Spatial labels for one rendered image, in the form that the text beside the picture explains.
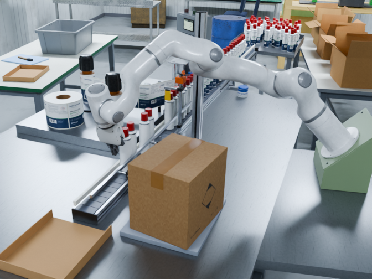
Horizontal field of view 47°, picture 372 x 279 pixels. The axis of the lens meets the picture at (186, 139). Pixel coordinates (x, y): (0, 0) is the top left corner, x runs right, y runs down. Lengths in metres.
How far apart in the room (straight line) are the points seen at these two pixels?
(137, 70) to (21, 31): 5.62
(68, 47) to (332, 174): 2.86
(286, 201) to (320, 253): 0.33
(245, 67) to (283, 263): 0.76
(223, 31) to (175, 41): 4.67
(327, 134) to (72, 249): 1.14
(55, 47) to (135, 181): 2.85
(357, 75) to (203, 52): 2.13
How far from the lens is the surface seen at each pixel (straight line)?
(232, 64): 1.75
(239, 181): 1.95
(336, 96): 3.60
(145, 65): 1.62
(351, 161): 1.94
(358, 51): 3.53
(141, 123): 1.96
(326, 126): 1.92
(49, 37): 4.18
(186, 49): 1.66
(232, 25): 6.30
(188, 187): 1.36
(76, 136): 2.26
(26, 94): 3.40
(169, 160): 1.48
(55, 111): 2.33
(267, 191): 1.90
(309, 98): 1.84
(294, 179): 2.02
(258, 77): 1.78
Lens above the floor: 1.82
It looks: 25 degrees down
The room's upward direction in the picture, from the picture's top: 2 degrees clockwise
